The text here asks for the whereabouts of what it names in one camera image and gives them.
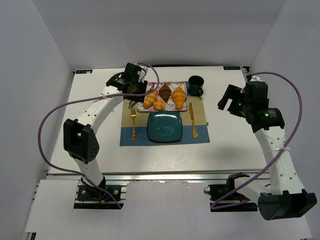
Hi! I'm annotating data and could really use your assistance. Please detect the striped orange bread roll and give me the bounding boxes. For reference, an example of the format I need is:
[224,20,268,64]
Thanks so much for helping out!
[143,90,158,109]

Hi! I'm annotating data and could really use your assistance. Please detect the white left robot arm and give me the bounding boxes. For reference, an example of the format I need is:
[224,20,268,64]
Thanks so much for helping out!
[63,63,148,198]

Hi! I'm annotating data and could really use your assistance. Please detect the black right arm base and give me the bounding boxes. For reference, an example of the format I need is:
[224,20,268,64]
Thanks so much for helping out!
[203,172,258,213]

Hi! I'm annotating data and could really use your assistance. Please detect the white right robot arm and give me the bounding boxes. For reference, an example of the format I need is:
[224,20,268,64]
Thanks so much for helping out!
[210,76,317,221]

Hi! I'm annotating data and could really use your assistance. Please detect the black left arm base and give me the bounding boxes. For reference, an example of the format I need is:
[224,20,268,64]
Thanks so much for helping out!
[73,180,127,210]

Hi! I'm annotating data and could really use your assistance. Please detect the dark green mug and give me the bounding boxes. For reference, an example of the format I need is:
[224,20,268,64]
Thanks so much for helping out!
[187,75,204,97]

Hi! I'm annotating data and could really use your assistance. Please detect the small round bun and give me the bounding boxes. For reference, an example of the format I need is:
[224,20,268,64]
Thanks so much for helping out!
[153,99,166,111]

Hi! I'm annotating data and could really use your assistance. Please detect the chocolate croissant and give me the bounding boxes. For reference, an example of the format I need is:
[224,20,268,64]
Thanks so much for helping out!
[158,83,172,103]

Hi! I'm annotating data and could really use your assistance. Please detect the gold knife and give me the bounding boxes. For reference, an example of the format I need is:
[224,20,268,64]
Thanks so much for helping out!
[189,103,199,139]

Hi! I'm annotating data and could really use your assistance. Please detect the floral rectangular tray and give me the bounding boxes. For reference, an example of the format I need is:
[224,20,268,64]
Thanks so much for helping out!
[136,81,189,113]

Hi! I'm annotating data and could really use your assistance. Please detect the striped orange croissant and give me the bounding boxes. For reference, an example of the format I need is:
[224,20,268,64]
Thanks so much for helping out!
[171,86,187,110]

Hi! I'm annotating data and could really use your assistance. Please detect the blue and beige placemat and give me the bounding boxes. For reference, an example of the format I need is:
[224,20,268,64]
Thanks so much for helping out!
[119,94,210,147]

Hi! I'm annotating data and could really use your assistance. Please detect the gold fork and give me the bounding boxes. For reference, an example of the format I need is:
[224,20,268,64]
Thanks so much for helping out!
[130,107,137,142]

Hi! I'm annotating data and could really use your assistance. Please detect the teal square plate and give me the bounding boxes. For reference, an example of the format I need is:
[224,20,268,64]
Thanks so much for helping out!
[146,111,183,144]

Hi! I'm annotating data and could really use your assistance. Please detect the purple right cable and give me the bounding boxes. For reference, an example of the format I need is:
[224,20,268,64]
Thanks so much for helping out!
[209,71,302,210]

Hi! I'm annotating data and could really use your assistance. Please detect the purple cable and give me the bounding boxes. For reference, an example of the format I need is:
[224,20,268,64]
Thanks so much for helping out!
[37,62,161,210]
[209,71,302,210]

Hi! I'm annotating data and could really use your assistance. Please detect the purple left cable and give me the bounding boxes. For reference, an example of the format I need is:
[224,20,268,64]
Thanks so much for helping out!
[37,62,161,210]

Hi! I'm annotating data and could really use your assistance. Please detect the aluminium table rail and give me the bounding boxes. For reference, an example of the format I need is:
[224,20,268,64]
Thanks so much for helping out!
[45,170,270,182]

